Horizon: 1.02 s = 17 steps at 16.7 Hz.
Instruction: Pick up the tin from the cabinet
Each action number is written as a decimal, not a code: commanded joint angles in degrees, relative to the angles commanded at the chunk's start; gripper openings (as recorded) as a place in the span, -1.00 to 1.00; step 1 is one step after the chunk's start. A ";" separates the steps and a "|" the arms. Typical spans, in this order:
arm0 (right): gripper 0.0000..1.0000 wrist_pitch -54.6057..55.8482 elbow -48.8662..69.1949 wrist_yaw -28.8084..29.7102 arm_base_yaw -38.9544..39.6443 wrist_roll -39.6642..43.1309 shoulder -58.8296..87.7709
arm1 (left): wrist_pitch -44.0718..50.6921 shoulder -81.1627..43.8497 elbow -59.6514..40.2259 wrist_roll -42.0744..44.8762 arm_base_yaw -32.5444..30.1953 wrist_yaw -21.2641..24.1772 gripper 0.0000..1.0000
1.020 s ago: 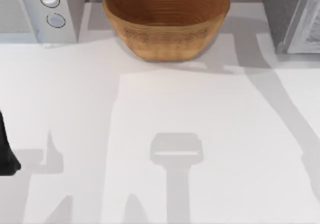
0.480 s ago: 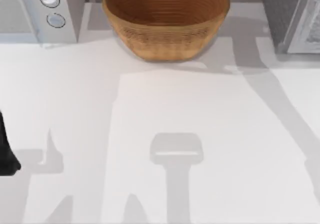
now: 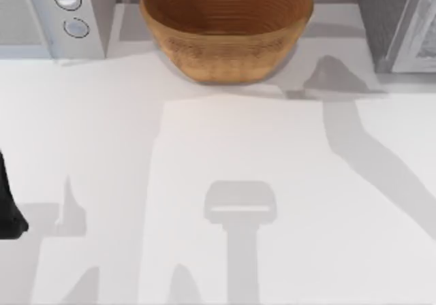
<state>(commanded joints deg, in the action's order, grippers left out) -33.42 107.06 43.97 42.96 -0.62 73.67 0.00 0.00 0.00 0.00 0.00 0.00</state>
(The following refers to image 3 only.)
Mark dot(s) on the brown woven basket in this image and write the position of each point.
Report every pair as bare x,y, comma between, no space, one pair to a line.
225,22

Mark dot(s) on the pale microwave oven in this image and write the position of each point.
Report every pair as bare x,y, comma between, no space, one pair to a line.
51,19

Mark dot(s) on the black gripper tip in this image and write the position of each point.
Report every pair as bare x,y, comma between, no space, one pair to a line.
8,213

